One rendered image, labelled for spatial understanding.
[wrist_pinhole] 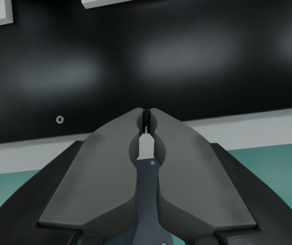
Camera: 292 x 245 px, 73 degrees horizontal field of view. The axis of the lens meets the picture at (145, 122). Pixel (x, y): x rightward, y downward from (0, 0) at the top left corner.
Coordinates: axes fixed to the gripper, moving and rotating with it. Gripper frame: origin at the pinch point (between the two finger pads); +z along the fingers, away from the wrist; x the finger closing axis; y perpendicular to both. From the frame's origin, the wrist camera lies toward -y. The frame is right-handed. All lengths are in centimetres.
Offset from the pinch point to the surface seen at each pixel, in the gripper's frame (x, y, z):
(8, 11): -16.5, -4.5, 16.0
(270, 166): 60, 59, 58
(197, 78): 5.7, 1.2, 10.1
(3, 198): -75, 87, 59
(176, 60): 3.4, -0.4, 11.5
